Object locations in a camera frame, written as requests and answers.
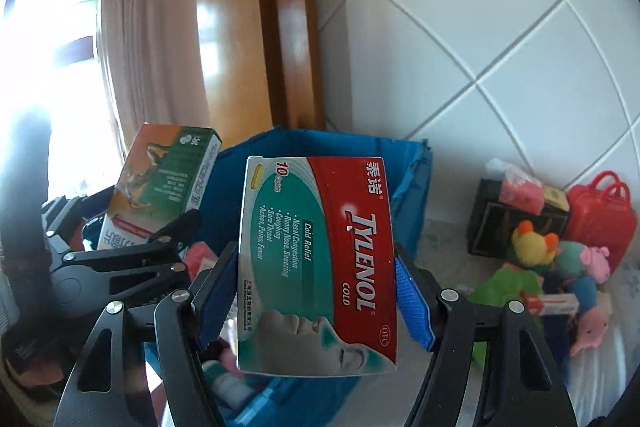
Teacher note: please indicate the bright window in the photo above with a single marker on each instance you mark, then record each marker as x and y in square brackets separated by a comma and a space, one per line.
[50, 57]

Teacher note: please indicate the orange and green medicine box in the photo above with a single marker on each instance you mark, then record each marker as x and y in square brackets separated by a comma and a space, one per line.
[160, 177]

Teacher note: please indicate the pink pig plush blue shirt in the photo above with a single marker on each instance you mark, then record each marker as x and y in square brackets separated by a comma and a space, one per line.
[592, 327]

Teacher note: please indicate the green plush toy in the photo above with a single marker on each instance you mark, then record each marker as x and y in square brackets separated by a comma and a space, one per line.
[505, 287]

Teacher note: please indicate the small red and white box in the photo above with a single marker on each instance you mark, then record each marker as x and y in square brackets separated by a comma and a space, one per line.
[555, 304]

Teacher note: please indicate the red and green medicine box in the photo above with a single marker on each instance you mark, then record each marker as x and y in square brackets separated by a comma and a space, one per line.
[320, 257]

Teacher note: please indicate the pig plush green shirt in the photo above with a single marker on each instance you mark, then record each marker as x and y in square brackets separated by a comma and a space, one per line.
[575, 259]

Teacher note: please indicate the wooden door frame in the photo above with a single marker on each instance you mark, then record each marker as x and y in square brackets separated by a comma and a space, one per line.
[295, 32]

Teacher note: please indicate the red toy suitcase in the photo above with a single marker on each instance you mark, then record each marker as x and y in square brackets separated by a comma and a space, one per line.
[600, 217]

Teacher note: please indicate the black box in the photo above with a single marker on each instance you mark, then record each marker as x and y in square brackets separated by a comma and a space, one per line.
[487, 207]

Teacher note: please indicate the yellow duck plush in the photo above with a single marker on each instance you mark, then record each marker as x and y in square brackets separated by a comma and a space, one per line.
[530, 247]

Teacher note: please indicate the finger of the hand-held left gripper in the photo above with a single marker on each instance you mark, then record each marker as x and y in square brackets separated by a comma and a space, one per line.
[170, 234]
[150, 279]

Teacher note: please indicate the blue storage container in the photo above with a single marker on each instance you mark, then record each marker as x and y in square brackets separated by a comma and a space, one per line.
[350, 146]

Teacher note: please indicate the beige curtain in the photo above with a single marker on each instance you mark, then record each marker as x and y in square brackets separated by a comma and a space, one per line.
[150, 32]

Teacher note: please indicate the wooden door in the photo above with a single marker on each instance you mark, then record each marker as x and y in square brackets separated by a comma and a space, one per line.
[230, 7]

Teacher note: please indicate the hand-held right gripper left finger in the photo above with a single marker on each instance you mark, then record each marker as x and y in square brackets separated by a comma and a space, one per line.
[215, 302]

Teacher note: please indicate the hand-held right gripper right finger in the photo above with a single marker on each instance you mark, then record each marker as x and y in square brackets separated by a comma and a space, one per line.
[412, 302]

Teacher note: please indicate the pink tissue pack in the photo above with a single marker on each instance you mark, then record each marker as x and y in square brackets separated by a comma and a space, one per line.
[520, 192]

